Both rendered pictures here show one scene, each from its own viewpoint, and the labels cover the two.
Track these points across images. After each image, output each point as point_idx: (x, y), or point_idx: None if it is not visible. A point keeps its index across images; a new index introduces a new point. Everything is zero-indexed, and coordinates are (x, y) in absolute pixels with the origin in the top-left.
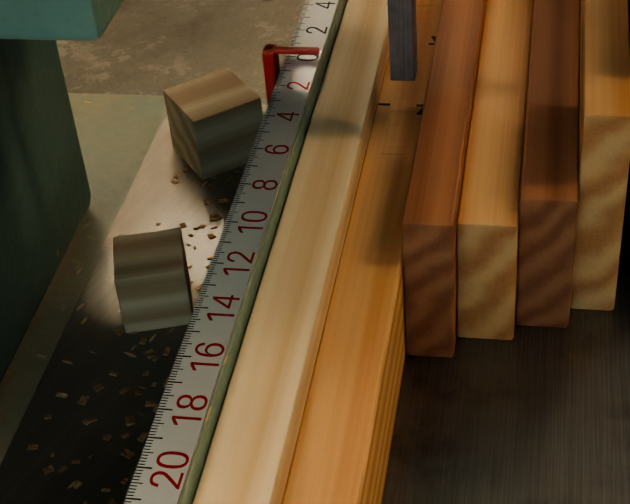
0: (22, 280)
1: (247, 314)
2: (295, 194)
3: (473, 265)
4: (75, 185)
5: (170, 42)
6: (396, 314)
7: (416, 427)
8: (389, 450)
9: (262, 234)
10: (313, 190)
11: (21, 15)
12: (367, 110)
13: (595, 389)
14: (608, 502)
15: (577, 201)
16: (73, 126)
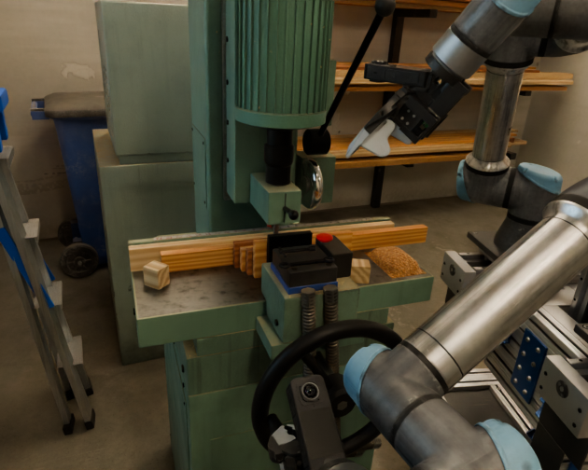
0: None
1: (210, 237)
2: (238, 235)
3: (240, 255)
4: None
5: None
6: (224, 251)
7: (218, 268)
8: (212, 266)
9: (224, 233)
10: (240, 236)
11: (231, 196)
12: (263, 236)
13: (235, 279)
14: (213, 283)
15: (248, 252)
16: None
